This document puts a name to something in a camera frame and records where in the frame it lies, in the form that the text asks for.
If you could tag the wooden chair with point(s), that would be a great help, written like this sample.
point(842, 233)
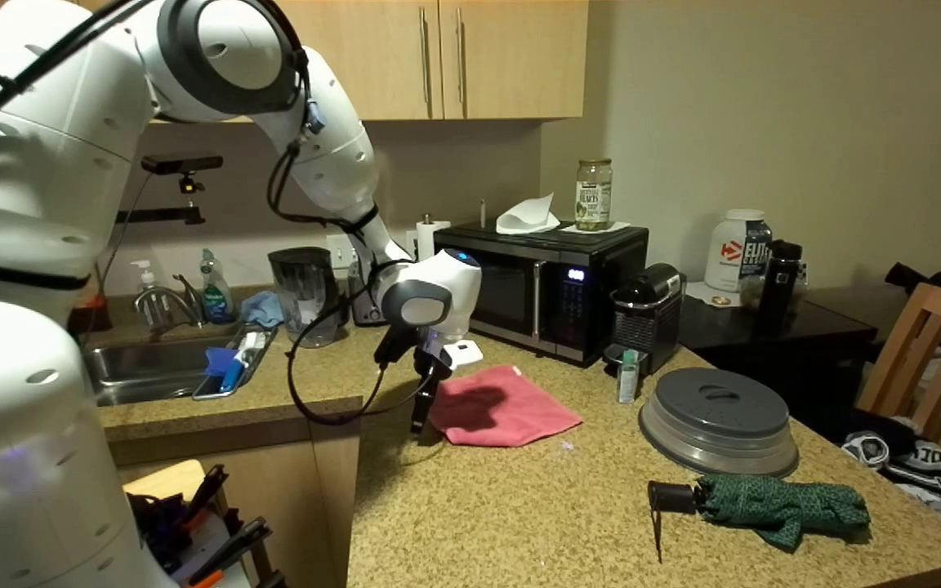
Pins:
point(931, 361)

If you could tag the black coffee maker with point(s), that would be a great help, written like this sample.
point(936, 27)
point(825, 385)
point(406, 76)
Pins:
point(646, 312)

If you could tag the light wooden wall cabinets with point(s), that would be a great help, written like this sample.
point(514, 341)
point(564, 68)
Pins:
point(492, 55)

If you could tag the black side table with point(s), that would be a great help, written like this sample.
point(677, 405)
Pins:
point(776, 346)

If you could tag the blue rag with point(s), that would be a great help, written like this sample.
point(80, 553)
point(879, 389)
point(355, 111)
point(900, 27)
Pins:
point(263, 312)

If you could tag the clear soap dispenser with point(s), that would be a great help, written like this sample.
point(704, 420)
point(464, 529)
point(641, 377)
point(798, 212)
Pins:
point(150, 288)

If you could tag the black and white bag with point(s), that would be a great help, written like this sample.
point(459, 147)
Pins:
point(908, 459)

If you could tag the black microwave oven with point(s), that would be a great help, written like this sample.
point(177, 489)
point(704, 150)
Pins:
point(557, 288)

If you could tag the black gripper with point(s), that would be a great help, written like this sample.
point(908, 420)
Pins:
point(428, 363)

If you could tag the steel kitchen sink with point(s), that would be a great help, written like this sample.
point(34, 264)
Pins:
point(156, 369)

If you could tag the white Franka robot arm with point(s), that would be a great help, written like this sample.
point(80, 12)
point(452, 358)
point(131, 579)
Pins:
point(34, 198)

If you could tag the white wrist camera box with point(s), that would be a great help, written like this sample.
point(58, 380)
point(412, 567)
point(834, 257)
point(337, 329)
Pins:
point(464, 350)

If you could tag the dark garment on chair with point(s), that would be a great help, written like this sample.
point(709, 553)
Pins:
point(931, 278)

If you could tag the grey plastic dome cover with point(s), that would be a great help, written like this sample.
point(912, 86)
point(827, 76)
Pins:
point(718, 420)

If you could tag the small green-capped bottle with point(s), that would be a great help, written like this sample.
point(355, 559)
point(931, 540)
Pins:
point(628, 377)

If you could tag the wooden counter base cabinet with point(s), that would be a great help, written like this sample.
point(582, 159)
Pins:
point(275, 469)

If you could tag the steel sink faucet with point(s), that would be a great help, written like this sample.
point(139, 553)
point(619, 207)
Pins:
point(170, 305)

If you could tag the green folded umbrella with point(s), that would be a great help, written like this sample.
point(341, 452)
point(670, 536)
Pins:
point(787, 506)

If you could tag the white plastic jug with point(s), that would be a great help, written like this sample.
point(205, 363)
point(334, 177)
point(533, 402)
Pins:
point(725, 257)

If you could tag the blue dish brush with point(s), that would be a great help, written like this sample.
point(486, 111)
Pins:
point(230, 363)

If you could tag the black camera on rod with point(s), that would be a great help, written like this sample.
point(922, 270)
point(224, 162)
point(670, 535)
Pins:
point(181, 166)

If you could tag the green dish soap bottle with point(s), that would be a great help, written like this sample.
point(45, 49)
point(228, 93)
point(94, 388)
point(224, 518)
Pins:
point(215, 288)

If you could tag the black drink bottle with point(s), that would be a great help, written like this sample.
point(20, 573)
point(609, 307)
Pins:
point(781, 278)

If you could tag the glass jar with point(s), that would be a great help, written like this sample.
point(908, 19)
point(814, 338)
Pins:
point(592, 198)

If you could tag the pink cloth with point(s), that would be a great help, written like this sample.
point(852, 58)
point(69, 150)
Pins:
point(514, 408)

